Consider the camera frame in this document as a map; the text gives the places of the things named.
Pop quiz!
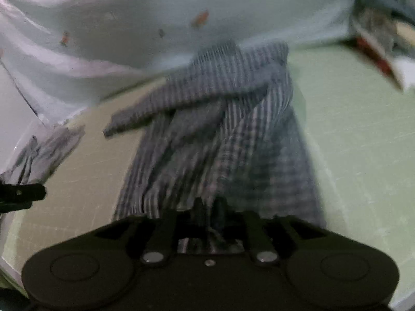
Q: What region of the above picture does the blue white plaid shirt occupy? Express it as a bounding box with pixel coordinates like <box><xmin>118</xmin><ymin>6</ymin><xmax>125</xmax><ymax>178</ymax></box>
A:
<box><xmin>102</xmin><ymin>40</ymin><xmax>327</xmax><ymax>253</ymax></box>

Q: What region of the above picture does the stack of folded clothes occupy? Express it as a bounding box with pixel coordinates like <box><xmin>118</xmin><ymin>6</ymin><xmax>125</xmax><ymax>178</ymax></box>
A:
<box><xmin>350</xmin><ymin>0</ymin><xmax>414</xmax><ymax>92</ymax></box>

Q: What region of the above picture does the grey crumpled garment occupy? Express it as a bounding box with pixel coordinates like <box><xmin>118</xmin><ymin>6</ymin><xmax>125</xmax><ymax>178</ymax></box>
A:
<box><xmin>1</xmin><ymin>126</ymin><xmax>85</xmax><ymax>185</ymax></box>

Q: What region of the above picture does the pale printed bed sheet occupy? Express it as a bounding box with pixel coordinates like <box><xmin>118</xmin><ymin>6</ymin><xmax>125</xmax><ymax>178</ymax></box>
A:
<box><xmin>1</xmin><ymin>0</ymin><xmax>355</xmax><ymax>124</ymax></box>

